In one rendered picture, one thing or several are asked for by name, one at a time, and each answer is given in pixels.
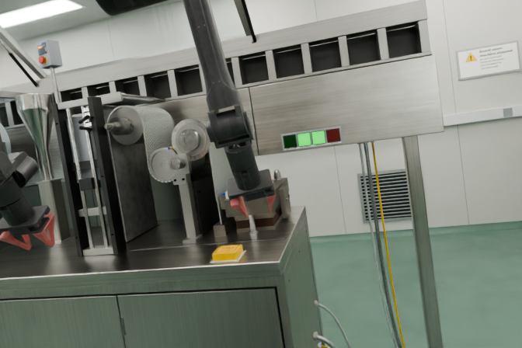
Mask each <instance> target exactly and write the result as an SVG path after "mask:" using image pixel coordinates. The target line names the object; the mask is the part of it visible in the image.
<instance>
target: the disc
mask: <svg viewBox="0 0 522 348"><path fill-rule="evenodd" d="M184 124H196V125H197V126H199V127H200V128H201V129H202V130H203V131H204V133H205V136H206V144H205V147H204V149H203V151H202V152H201V153H200V154H198V155H194V156H190V161H195V160H198V159H200V158H202V157H204V156H205V155H206V154H207V152H208V150H209V148H210V146H211V141H210V138H209V137H208V134H207V130H206V126H205V125H204V124H203V123H202V122H200V121H199V120H195V119H186V120H182V121H181V122H179V123H178V124H177V125H176V126H175V128H174V130H173V132H172V146H173V149H174V150H175V151H176V152H177V154H178V155H180V154H182V152H180V150H179V149H178V148H177V146H176V133H177V131H178V129H180V128H181V126H182V125H184Z"/></svg>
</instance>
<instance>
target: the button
mask: <svg viewBox="0 0 522 348"><path fill-rule="evenodd" d="M242 252H243V250H242V245H223V246H220V247H219V248H218V249H217V250H216V251H215V252H214V253H213V254H212V257H213V261H225V260H237V258H238V257H239V256H240V255H241V254H242Z"/></svg>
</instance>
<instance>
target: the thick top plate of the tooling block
mask: <svg viewBox="0 0 522 348"><path fill-rule="evenodd" d="M273 185H274V189H275V194H276V197H275V199H274V202H273V205H272V212H270V208H269V204H268V201H267V197H263V198H259V199H256V200H250V201H246V202H245V201H244V199H243V197H242V199H243V201H244V204H245V208H246V211H247V214H248V215H256V214H272V213H273V211H274V210H275V209H276V207H277V206H278V204H279V203H280V195H279V188H281V187H282V185H287V186H288V181H287V178H281V180H273ZM288 192H289V186H288ZM224 207H225V212H226V217H227V218H229V217H238V216H244V215H243V214H242V213H240V212H239V211H237V210H236V209H234V208H232V207H231V202H230V200H229V199H225V200H224Z"/></svg>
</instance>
